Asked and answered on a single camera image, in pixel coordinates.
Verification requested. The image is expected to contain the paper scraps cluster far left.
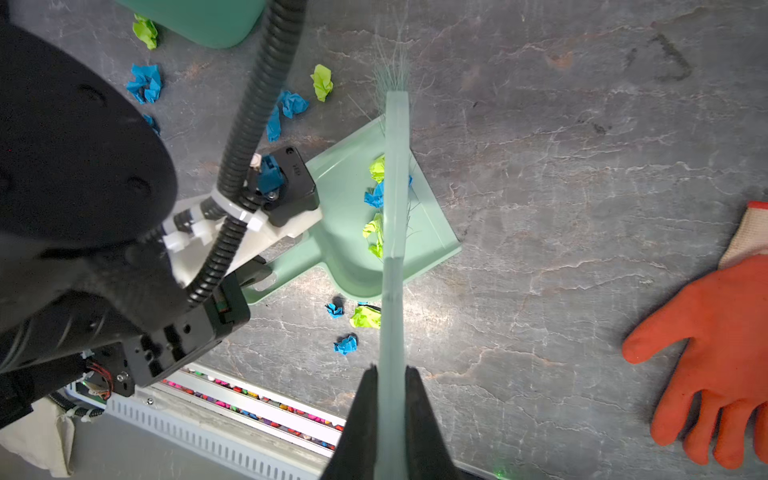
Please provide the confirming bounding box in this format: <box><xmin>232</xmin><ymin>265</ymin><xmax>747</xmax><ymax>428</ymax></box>
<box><xmin>125</xmin><ymin>14</ymin><xmax>163</xmax><ymax>105</ymax></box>

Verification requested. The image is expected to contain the red rubber glove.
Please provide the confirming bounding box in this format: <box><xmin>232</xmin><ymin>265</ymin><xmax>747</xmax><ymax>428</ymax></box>
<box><xmin>622</xmin><ymin>201</ymin><xmax>767</xmax><ymax>469</ymax></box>

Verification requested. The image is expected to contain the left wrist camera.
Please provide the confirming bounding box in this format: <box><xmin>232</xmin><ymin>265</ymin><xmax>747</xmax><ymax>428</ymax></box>
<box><xmin>242</xmin><ymin>146</ymin><xmax>320</xmax><ymax>227</ymax></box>

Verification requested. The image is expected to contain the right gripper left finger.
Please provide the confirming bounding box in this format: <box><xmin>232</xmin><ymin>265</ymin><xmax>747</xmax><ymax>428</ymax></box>
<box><xmin>320</xmin><ymin>366</ymin><xmax>378</xmax><ymax>480</ymax></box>

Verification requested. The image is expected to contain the paper scraps cluster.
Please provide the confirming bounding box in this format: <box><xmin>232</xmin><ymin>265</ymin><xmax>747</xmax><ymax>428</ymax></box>
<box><xmin>362</xmin><ymin>155</ymin><xmax>386</xmax><ymax>260</ymax></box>
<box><xmin>325</xmin><ymin>302</ymin><xmax>382</xmax><ymax>356</ymax></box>
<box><xmin>125</xmin><ymin>14</ymin><xmax>163</xmax><ymax>105</ymax></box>
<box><xmin>266</xmin><ymin>64</ymin><xmax>334</xmax><ymax>143</ymax></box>

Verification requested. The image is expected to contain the green dustpan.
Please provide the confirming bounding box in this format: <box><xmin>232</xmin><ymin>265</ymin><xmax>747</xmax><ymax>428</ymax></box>
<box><xmin>237</xmin><ymin>118</ymin><xmax>461</xmax><ymax>305</ymax></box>

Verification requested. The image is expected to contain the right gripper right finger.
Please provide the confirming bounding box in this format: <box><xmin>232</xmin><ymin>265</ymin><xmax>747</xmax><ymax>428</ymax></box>
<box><xmin>405</xmin><ymin>366</ymin><xmax>461</xmax><ymax>480</ymax></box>

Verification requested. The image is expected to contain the green trash bin with bag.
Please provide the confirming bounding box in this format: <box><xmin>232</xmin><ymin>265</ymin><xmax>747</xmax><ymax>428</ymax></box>
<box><xmin>119</xmin><ymin>0</ymin><xmax>266</xmax><ymax>49</ymax></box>

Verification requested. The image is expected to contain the paper scraps cluster right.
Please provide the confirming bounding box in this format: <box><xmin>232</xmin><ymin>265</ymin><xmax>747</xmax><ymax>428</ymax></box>
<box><xmin>362</xmin><ymin>155</ymin><xmax>386</xmax><ymax>260</ymax></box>

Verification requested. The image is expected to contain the green hand brush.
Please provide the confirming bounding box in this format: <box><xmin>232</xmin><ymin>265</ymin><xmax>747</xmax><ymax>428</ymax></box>
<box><xmin>374</xmin><ymin>45</ymin><xmax>411</xmax><ymax>479</ymax></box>

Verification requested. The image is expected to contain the paper scraps cluster centre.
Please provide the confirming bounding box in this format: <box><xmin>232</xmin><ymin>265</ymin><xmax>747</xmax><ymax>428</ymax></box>
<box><xmin>266</xmin><ymin>64</ymin><xmax>334</xmax><ymax>143</ymax></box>

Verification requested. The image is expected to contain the paper scraps cluster front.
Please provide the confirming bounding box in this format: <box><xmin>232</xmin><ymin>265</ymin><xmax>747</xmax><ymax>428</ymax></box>
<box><xmin>325</xmin><ymin>302</ymin><xmax>382</xmax><ymax>356</ymax></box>

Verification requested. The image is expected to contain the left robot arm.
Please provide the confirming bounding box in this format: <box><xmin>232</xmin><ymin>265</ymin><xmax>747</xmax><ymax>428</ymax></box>
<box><xmin>1</xmin><ymin>1</ymin><xmax>319</xmax><ymax>425</ymax></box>

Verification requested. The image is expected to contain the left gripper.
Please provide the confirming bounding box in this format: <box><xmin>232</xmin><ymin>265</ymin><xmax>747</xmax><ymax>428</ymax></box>
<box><xmin>89</xmin><ymin>272</ymin><xmax>250</xmax><ymax>396</ymax></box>

